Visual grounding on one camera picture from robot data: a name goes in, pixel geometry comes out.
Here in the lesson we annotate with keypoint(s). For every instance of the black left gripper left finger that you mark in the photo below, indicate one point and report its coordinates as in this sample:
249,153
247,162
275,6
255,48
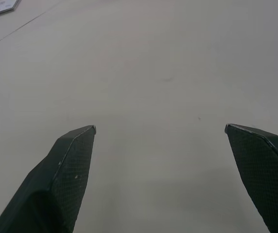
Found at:
63,174

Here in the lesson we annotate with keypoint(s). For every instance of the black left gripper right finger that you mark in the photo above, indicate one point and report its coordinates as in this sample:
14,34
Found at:
263,174

